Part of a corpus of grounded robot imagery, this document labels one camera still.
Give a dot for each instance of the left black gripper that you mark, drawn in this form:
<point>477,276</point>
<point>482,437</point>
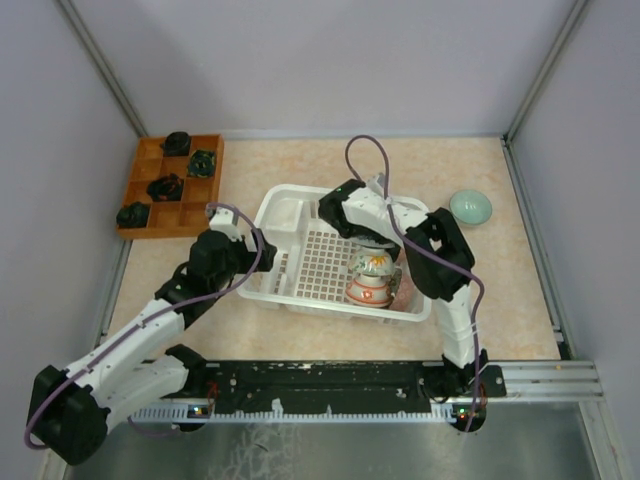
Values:
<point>250,258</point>

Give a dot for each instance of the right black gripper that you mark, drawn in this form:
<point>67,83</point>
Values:
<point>382,238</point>

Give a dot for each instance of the white plastic dish rack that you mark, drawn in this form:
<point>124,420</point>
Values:
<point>310,271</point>

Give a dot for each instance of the pale green celadon bowl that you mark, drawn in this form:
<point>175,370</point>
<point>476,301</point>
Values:
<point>471,207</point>

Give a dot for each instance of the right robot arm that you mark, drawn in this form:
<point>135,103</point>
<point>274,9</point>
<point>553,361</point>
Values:
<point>440,263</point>

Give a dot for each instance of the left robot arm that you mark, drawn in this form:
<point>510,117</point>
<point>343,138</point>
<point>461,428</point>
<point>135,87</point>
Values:
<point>72,410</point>

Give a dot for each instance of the green orange floral bowl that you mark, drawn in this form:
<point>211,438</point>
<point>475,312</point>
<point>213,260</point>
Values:
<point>372,262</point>

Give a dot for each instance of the red white patterned bowl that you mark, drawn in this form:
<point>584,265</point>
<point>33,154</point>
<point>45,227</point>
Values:
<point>369,291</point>

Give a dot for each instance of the wooden compartment tray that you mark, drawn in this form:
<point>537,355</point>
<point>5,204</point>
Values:
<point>183,218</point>

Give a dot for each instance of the black orange rolled item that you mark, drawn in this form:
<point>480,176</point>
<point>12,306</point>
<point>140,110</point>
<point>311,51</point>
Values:
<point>168,188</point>

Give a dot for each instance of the pink bowl front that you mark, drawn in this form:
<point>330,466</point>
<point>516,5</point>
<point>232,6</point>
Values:
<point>403,291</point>

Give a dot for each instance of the dark green rolled item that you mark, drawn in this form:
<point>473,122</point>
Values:
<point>133,216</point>

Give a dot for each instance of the green black rolled item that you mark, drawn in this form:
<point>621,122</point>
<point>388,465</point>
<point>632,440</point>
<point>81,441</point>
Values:
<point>202,164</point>

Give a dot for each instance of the black rolled item top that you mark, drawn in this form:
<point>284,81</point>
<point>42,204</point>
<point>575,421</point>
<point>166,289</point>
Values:
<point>176,144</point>

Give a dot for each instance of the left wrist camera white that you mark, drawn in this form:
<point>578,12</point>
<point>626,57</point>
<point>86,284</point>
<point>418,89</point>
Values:
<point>224,219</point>

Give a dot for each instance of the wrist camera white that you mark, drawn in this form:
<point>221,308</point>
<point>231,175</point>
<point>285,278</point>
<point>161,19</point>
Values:
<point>224,219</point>
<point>378,183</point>

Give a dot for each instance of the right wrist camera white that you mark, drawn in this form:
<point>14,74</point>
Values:
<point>378,183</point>

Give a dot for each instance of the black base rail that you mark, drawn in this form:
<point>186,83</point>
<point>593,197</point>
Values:
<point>338,387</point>

